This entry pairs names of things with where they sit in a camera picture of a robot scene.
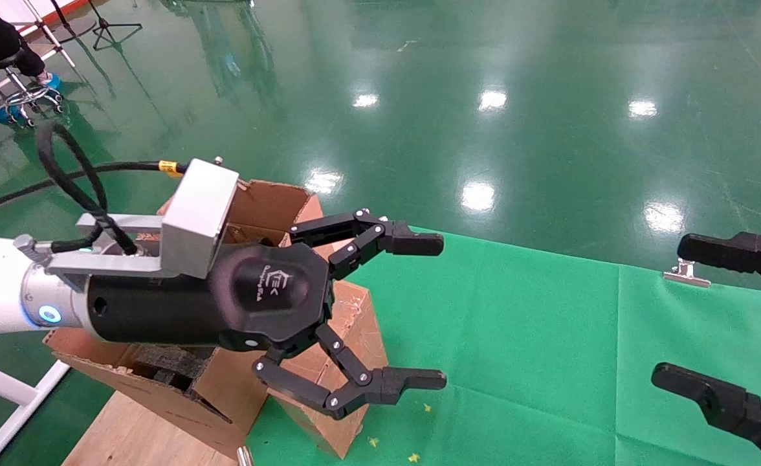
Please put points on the chrome swivel stool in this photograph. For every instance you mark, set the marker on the chrome swivel stool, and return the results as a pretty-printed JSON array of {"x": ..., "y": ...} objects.
[{"x": 26, "y": 97}]

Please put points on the black foam block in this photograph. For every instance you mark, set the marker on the black foam block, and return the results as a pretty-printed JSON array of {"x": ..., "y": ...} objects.
[{"x": 173, "y": 366}]

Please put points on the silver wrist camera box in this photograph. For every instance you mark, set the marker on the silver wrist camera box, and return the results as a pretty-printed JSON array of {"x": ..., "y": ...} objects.
[{"x": 199, "y": 207}]

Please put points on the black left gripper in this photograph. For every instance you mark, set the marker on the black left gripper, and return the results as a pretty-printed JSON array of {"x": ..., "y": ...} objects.
[{"x": 264, "y": 291}]

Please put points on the silver binder clip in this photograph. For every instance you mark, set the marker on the silver binder clip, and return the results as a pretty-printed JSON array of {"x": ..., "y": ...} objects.
[
  {"x": 684, "y": 277},
  {"x": 244, "y": 458}
]

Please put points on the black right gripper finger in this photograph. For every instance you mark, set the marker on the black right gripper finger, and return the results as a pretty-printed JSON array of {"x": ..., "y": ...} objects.
[
  {"x": 736, "y": 252},
  {"x": 730, "y": 408}
]

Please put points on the large open cardboard carton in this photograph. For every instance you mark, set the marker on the large open cardboard carton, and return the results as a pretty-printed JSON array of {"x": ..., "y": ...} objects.
[{"x": 270, "y": 204}]

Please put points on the black tripod stand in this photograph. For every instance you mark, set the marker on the black tripod stand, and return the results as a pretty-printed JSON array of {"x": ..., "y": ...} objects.
[{"x": 104, "y": 26}]

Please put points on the green cloth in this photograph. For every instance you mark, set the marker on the green cloth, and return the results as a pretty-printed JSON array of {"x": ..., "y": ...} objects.
[{"x": 516, "y": 336}]

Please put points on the brown cardboard piece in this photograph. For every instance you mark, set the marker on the brown cardboard piece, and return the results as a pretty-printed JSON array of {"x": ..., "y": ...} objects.
[{"x": 361, "y": 330}]

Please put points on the black pole stand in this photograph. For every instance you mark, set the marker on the black pole stand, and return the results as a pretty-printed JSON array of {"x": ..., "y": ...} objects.
[{"x": 73, "y": 29}]

